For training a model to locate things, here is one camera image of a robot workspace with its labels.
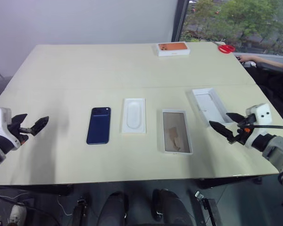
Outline green trees outside window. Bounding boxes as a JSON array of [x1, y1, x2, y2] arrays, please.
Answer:
[[181, 0, 283, 57]]

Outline white box lid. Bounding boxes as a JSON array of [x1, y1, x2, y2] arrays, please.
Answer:
[[185, 88, 237, 129]]

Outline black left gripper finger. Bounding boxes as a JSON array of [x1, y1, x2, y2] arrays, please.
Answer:
[[11, 113, 28, 126], [19, 116, 50, 137]]

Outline dark rounded shape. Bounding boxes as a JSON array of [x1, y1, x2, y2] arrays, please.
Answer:
[[151, 188, 193, 226], [100, 191, 129, 226]]

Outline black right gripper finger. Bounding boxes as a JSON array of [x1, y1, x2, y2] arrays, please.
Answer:
[[208, 120, 239, 143], [225, 112, 247, 123]]

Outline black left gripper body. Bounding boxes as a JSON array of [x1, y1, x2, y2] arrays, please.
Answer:
[[6, 119, 30, 145]]

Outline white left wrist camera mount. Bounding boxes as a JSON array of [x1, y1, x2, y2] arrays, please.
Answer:
[[0, 107, 22, 151]]

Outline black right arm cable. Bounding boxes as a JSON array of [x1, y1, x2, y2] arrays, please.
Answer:
[[249, 124, 283, 130]]

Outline white shoe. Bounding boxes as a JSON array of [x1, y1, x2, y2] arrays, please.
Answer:
[[8, 204, 27, 226]]

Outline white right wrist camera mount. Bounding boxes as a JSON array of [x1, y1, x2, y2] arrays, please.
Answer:
[[243, 103, 273, 149]]

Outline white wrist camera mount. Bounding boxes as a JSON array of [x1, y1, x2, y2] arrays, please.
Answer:
[[243, 103, 273, 149], [0, 107, 22, 151]]

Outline dark window frame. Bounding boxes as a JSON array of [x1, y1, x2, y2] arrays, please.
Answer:
[[171, 0, 190, 43]]

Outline black metal bracket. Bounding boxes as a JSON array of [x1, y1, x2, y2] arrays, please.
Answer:
[[71, 199, 89, 226], [194, 191, 219, 226]]

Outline orange printed phone box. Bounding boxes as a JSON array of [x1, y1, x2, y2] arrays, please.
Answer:
[[153, 41, 191, 57]]

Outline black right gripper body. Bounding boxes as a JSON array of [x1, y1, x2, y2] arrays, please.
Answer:
[[234, 113, 257, 145]]

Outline black armrest pad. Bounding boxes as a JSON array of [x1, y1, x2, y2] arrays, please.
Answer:
[[254, 62, 283, 76]]

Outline thin white wire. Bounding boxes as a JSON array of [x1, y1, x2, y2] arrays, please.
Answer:
[[56, 194, 73, 217]]

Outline white moulded insert tray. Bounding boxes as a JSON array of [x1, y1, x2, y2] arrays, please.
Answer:
[[121, 97, 148, 135]]

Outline dark blue smartphone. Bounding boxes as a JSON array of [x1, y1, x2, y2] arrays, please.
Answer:
[[85, 106, 112, 145]]

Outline black table frame bar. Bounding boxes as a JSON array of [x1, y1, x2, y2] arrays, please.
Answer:
[[197, 173, 282, 189], [0, 184, 74, 196]]

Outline person's black clothing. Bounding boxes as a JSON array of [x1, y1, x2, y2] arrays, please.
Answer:
[[244, 61, 283, 134]]

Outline red handled scissors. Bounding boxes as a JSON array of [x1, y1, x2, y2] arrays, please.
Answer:
[[213, 40, 236, 54]]

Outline white box bottom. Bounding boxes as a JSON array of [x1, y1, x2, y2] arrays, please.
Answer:
[[158, 108, 194, 156]]

